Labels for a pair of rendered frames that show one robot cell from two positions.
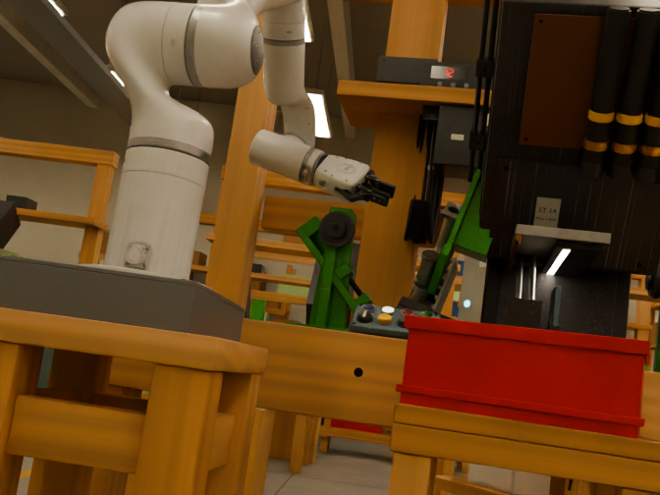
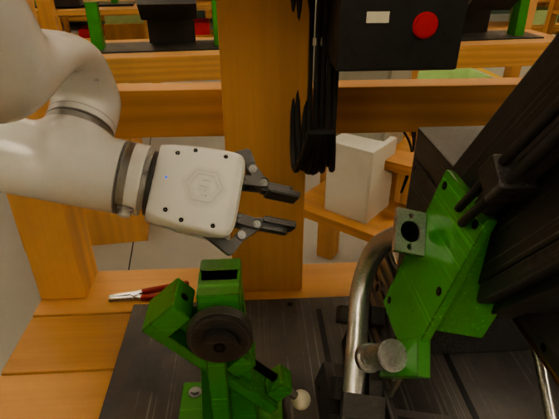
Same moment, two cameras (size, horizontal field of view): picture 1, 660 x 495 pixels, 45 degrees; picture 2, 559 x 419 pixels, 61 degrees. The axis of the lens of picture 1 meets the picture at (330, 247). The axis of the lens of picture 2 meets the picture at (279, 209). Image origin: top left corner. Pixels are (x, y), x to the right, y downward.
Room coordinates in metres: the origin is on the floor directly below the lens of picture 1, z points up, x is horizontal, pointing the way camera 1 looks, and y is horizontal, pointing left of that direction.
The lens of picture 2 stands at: (1.24, 0.02, 1.51)
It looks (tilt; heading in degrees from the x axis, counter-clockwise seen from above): 30 degrees down; 346
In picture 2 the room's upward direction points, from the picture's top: straight up
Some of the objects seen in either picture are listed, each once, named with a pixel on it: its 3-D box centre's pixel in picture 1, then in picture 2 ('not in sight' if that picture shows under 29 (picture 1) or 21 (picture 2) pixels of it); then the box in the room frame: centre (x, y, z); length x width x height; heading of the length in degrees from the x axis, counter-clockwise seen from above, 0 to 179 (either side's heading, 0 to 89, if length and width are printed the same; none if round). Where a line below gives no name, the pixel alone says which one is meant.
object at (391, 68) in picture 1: (408, 75); not in sight; (1.95, -0.14, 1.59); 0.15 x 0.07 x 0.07; 79
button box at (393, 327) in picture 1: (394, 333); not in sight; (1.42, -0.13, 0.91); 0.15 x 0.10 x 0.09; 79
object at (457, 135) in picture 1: (471, 143); (392, 7); (1.90, -0.31, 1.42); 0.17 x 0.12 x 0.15; 79
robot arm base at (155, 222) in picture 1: (156, 221); not in sight; (1.13, 0.25, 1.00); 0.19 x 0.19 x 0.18
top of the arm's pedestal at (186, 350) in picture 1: (134, 343); not in sight; (1.13, 0.25, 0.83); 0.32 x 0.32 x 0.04; 82
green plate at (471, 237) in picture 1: (475, 223); (456, 267); (1.63, -0.29, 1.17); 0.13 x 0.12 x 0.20; 79
